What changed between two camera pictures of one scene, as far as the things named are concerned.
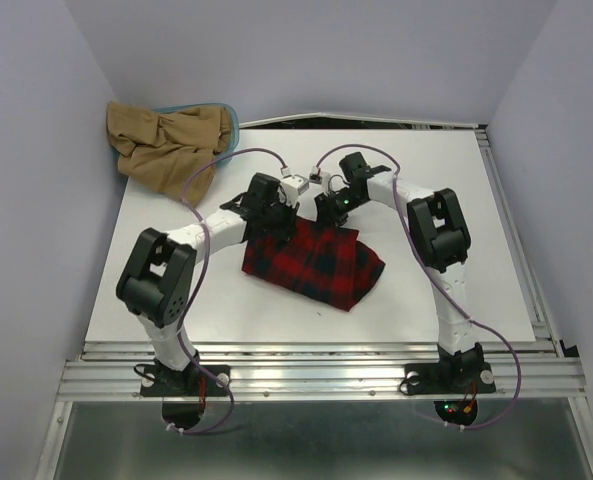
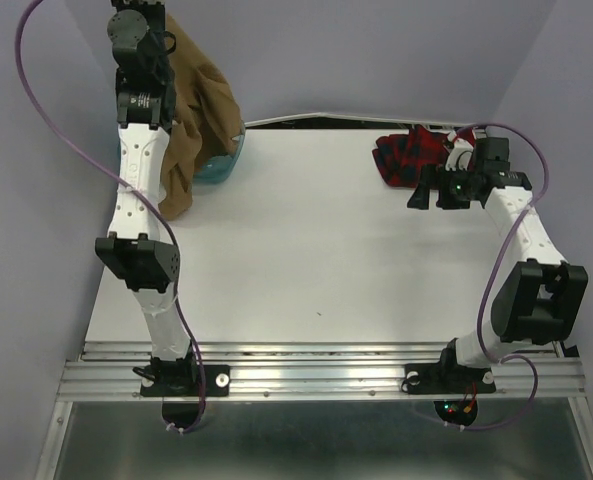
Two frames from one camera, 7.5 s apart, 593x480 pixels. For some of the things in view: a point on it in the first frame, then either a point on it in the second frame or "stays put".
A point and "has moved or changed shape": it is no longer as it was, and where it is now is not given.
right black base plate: [449, 378] stays put
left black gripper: [288, 227] → [155, 7]
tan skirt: [163, 148] has moved or changed shape
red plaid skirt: [314, 261] → [402, 157]
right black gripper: [326, 214] → [428, 177]
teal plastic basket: [224, 107] → [215, 167]
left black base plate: [157, 381] stays put
